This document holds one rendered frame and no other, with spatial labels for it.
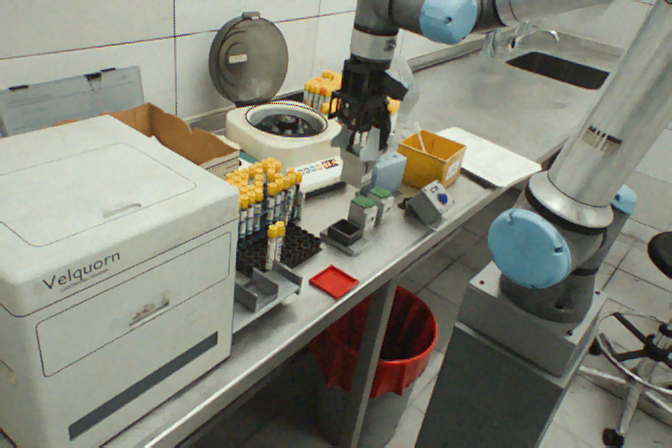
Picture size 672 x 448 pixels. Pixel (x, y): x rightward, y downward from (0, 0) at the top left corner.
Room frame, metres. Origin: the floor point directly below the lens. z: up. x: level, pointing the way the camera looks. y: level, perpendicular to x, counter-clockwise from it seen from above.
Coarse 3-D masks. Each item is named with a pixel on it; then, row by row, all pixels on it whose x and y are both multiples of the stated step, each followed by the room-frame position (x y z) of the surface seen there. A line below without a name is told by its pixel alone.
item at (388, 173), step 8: (392, 152) 1.23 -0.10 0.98; (384, 160) 1.18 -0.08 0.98; (392, 160) 1.19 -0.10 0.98; (400, 160) 1.20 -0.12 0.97; (376, 168) 1.15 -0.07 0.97; (384, 168) 1.16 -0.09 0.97; (392, 168) 1.18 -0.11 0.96; (400, 168) 1.20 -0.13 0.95; (376, 176) 1.14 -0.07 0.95; (384, 176) 1.16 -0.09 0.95; (392, 176) 1.19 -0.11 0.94; (400, 176) 1.21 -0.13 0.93; (368, 184) 1.15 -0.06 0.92; (376, 184) 1.15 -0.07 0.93; (384, 184) 1.17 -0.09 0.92; (392, 184) 1.19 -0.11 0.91; (400, 184) 1.22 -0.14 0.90; (360, 192) 1.17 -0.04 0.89; (392, 192) 1.20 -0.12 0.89; (400, 192) 1.21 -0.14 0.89
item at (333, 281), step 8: (320, 272) 0.85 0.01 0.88; (328, 272) 0.86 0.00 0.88; (336, 272) 0.87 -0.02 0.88; (344, 272) 0.86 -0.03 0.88; (312, 280) 0.82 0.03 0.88; (320, 280) 0.83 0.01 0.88; (328, 280) 0.84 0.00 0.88; (336, 280) 0.84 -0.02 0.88; (344, 280) 0.85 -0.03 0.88; (352, 280) 0.85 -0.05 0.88; (320, 288) 0.81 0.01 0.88; (328, 288) 0.81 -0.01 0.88; (336, 288) 0.82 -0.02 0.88; (344, 288) 0.82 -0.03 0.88; (352, 288) 0.83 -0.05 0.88; (336, 296) 0.79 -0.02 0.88
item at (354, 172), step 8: (344, 152) 0.97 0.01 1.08; (344, 160) 0.97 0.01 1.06; (352, 160) 0.96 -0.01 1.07; (344, 168) 0.97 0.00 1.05; (352, 168) 0.96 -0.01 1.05; (360, 168) 0.95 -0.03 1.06; (344, 176) 0.97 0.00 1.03; (352, 176) 0.96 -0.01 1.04; (360, 176) 0.95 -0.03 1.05; (368, 176) 0.97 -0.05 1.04; (352, 184) 0.96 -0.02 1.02; (360, 184) 0.95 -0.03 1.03
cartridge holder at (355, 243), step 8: (336, 224) 0.99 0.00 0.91; (344, 224) 1.00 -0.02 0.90; (352, 224) 0.99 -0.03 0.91; (320, 232) 0.98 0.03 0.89; (328, 232) 0.97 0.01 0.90; (336, 232) 0.96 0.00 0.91; (344, 232) 0.99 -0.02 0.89; (352, 232) 0.99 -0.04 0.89; (360, 232) 0.97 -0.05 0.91; (328, 240) 0.96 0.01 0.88; (336, 240) 0.96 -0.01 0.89; (344, 240) 0.95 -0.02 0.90; (352, 240) 0.95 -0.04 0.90; (360, 240) 0.97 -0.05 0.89; (368, 240) 0.98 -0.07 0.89; (344, 248) 0.94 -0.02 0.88; (352, 248) 0.94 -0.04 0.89; (360, 248) 0.95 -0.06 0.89
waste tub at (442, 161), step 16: (400, 144) 1.29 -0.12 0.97; (416, 144) 1.39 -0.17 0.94; (432, 144) 1.39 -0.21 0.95; (448, 144) 1.37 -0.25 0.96; (464, 144) 1.35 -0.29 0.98; (416, 160) 1.27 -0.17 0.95; (432, 160) 1.25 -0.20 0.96; (448, 160) 1.24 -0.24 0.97; (416, 176) 1.27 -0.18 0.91; (432, 176) 1.25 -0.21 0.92; (448, 176) 1.28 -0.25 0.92
